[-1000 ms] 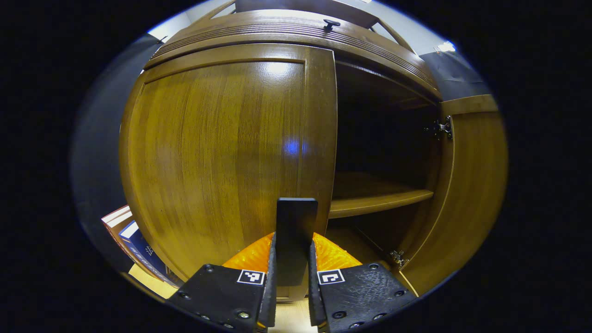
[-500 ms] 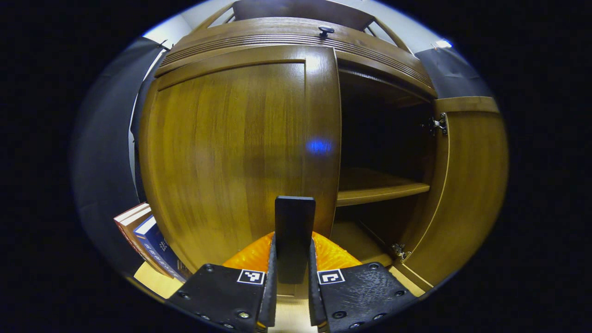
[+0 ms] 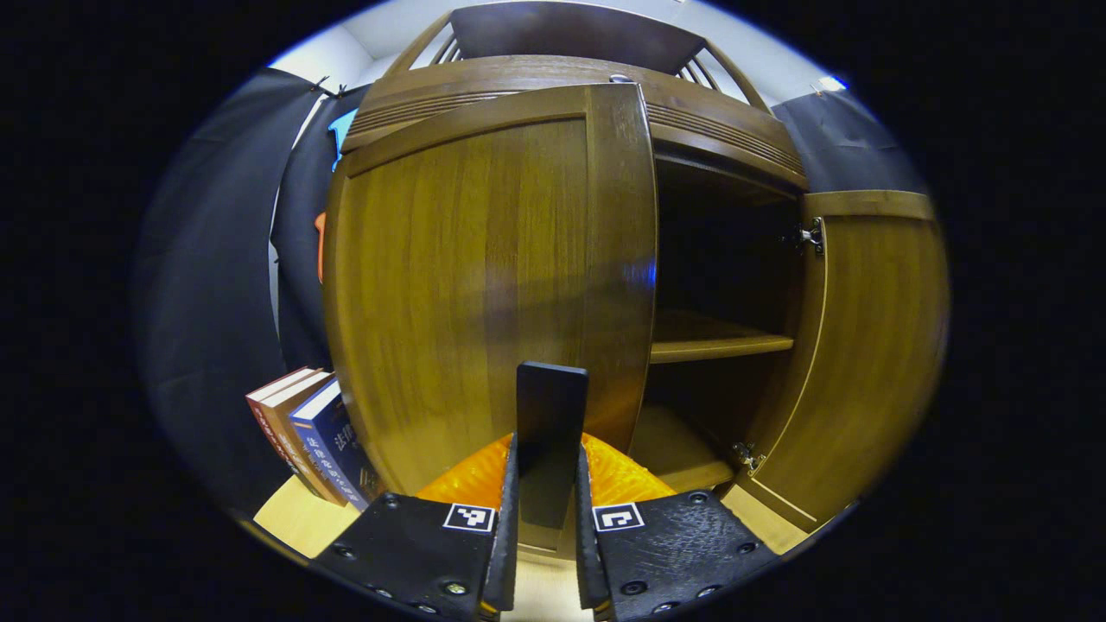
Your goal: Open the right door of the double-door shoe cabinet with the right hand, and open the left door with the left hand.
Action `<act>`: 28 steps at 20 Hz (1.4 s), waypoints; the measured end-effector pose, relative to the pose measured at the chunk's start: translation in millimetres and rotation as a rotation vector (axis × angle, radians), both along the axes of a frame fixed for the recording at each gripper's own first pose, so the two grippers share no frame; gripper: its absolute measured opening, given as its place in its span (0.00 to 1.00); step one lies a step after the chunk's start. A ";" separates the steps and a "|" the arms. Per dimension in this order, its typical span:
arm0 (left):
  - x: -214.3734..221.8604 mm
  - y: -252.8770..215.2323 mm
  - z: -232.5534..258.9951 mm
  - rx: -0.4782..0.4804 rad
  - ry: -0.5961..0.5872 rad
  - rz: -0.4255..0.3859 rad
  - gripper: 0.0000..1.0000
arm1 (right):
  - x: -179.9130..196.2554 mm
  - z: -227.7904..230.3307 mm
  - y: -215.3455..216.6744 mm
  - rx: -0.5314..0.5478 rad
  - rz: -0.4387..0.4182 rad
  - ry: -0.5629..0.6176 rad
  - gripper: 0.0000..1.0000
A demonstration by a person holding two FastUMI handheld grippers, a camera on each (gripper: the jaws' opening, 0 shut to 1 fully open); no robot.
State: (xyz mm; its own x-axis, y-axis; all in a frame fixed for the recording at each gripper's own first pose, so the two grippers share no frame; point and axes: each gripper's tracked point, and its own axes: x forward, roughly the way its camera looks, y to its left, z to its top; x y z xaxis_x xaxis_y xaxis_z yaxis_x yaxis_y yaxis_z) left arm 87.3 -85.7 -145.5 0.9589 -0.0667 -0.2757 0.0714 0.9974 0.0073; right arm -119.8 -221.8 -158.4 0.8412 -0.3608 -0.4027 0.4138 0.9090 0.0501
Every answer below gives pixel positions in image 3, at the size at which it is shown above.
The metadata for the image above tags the black door handle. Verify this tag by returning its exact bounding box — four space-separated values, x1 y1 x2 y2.
516 362 590 530

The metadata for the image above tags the wooden inner cabinet shelf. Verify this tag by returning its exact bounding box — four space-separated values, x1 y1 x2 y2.
649 309 796 365

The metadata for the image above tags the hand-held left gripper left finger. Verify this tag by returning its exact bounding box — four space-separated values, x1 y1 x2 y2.
311 432 522 622

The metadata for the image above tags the wooden cabinet drawer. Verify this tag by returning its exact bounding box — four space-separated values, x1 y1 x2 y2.
341 54 810 193

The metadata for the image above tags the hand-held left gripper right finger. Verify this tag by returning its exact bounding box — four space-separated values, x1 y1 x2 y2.
574 432 783 622

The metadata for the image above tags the black backdrop cloth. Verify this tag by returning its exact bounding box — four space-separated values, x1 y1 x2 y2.
270 85 374 374
137 67 327 512

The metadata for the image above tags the wooden double-door shoe cabinet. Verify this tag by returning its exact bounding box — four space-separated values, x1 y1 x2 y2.
321 0 951 558

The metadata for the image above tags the blue book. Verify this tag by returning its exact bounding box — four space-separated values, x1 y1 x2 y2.
289 378 387 512

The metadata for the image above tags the wooden cabinet door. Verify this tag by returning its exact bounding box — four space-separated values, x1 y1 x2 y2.
734 189 951 534
323 82 659 555

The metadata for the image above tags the red brown book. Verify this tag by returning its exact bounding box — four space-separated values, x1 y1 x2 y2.
245 366 334 502

